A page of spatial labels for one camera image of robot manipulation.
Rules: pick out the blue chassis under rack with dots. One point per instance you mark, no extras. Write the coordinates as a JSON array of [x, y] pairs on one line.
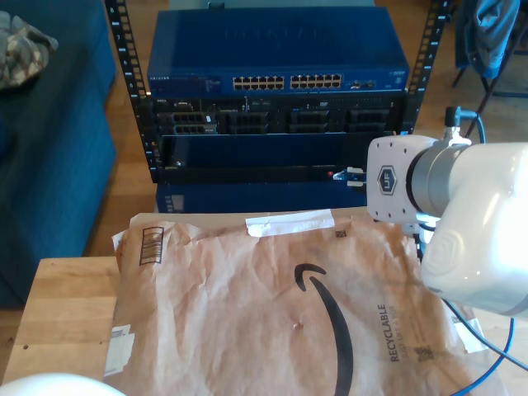
[[247, 198]]

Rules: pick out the blue network switch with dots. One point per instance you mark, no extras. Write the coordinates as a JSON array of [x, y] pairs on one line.
[[268, 41]]

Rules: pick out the camouflage cloth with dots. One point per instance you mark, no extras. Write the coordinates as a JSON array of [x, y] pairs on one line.
[[24, 53]]

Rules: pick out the grey blue jacket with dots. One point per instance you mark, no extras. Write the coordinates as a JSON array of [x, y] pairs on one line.
[[491, 33]]

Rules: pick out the brown paper mailer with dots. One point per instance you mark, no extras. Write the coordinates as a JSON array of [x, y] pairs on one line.
[[227, 309]]

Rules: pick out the dark metal chair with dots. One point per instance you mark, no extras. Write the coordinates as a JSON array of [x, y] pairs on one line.
[[478, 113]]

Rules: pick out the blue sofa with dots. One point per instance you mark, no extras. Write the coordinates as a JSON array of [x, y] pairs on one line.
[[49, 165]]

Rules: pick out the black rack server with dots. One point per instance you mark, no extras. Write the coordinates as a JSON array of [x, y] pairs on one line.
[[280, 119]]

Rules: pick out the black rack frame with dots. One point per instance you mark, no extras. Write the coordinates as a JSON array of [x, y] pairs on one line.
[[128, 53]]

